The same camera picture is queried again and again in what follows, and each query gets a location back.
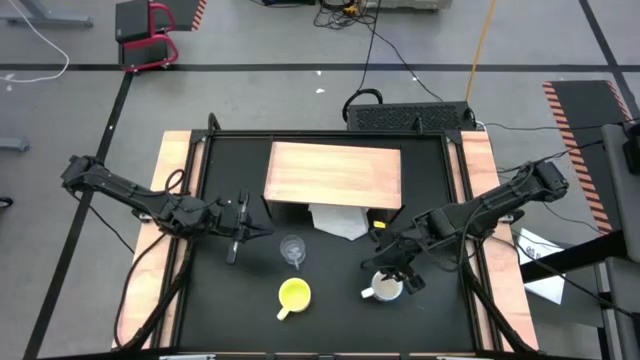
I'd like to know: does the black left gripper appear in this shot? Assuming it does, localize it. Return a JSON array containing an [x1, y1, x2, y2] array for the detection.
[[212, 188, 275, 265]]

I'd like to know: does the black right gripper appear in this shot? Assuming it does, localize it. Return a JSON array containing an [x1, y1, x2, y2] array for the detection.
[[360, 219, 442, 296]]

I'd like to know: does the red white patterned mug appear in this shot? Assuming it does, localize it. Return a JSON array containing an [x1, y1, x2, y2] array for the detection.
[[360, 269, 404, 303]]

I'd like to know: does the clear glass cup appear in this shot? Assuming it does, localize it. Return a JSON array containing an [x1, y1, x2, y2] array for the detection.
[[279, 234, 307, 272]]

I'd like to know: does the yellow plastic mug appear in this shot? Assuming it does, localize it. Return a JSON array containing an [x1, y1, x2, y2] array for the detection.
[[276, 277, 312, 322]]

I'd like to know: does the wooden shelf with black legs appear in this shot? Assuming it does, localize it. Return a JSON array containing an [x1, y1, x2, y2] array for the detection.
[[260, 141, 407, 231]]

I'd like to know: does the white knitted cloth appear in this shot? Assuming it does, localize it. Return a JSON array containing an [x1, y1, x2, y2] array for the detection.
[[307, 203, 370, 242]]

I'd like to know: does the black table mat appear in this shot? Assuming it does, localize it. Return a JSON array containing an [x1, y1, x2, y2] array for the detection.
[[177, 135, 476, 352]]

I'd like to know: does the black perforated computer case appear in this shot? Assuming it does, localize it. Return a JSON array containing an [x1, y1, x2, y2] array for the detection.
[[346, 101, 476, 133]]

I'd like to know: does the black metal beam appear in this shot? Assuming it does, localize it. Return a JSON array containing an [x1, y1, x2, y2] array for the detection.
[[519, 229, 629, 284]]

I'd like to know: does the white paper sheet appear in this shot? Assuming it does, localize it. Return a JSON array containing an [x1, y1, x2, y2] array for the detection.
[[513, 227, 567, 306]]

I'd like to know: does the black mat with orange stripes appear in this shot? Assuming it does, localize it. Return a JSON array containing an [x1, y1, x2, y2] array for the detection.
[[167, 0, 208, 32], [542, 79, 635, 236]]

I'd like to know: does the grey furniture unit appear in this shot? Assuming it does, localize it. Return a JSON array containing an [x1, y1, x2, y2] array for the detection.
[[597, 122, 640, 360]]

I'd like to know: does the red and black step stool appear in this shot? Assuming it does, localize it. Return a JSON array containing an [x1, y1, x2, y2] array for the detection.
[[114, 0, 180, 74]]

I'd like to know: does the grey flat box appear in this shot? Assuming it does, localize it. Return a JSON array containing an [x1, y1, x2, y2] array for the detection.
[[364, 0, 454, 11]]

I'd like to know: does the grey metal foot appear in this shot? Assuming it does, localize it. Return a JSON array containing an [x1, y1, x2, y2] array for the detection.
[[0, 136, 31, 153]]

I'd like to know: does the black box device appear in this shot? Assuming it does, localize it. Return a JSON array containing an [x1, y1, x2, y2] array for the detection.
[[621, 133, 640, 176]]

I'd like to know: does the grey metal table leg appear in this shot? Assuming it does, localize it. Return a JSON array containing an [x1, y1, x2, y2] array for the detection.
[[0, 0, 95, 29]]

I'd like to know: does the black cable conduit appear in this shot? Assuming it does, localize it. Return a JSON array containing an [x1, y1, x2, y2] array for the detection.
[[458, 259, 539, 354], [119, 238, 196, 351]]

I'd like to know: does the looped thick black cable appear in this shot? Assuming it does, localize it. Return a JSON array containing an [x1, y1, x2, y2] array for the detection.
[[342, 88, 385, 124]]

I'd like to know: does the thin black floor cable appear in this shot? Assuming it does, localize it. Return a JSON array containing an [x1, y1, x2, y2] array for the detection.
[[357, 0, 382, 94], [370, 24, 445, 104]]

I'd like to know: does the yellow cable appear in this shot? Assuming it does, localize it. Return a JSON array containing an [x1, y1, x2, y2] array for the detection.
[[464, 0, 498, 103]]

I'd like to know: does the tangled black cable bundle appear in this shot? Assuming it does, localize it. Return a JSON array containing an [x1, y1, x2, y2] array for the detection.
[[313, 0, 377, 30]]

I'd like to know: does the white floor cable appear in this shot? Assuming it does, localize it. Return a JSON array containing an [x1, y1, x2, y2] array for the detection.
[[0, 0, 71, 84]]

